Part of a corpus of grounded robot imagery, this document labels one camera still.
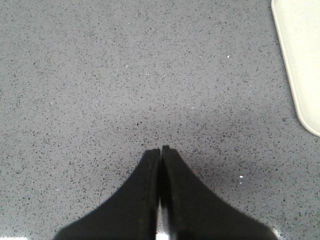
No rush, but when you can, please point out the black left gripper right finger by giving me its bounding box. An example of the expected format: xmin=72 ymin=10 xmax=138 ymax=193
xmin=161 ymin=145 xmax=277 ymax=240

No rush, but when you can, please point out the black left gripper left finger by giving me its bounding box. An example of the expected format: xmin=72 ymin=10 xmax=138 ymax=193
xmin=54 ymin=149 xmax=161 ymax=240

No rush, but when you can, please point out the cream rectangular plastic tray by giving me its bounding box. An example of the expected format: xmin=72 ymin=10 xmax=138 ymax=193
xmin=271 ymin=0 xmax=320 ymax=136

